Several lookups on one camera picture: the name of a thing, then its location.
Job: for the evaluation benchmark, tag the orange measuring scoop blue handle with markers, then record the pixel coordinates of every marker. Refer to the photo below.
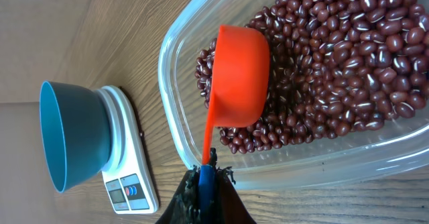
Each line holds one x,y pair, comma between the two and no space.
240,77

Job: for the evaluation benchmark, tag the clear plastic food container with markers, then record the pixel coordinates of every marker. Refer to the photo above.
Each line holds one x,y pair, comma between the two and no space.
399,146

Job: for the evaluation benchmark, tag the white digital kitchen scale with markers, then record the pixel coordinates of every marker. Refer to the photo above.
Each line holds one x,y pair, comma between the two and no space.
126,174

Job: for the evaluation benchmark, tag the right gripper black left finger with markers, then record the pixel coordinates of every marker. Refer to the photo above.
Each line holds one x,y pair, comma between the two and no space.
183,208

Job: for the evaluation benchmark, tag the red adzuki beans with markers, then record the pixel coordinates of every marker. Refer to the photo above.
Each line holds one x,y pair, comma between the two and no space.
336,67

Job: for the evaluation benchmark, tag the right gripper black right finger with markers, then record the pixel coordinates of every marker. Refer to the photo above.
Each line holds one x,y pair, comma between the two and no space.
230,208

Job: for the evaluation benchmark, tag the blue plastic bowl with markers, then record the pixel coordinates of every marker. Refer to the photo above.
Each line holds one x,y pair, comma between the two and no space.
75,133

